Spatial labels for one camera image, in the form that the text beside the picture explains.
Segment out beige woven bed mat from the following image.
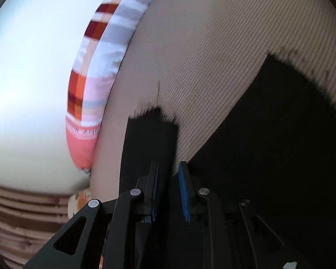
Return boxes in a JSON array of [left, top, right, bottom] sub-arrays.
[[88, 0, 336, 269]]

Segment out pink striped pillow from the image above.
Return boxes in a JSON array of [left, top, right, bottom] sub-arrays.
[[65, 0, 171, 174]]

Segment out black pants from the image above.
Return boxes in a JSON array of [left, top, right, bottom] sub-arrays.
[[120, 53, 336, 269]]

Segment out floral print pillow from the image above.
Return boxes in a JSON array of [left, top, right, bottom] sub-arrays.
[[68, 188, 93, 219]]

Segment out brown striped cloth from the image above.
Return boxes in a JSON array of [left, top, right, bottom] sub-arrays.
[[0, 183, 73, 269]]

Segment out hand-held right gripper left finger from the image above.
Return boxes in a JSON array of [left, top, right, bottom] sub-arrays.
[[22, 161, 160, 269]]

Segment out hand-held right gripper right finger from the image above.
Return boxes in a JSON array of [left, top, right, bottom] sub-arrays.
[[178, 161, 286, 269]]

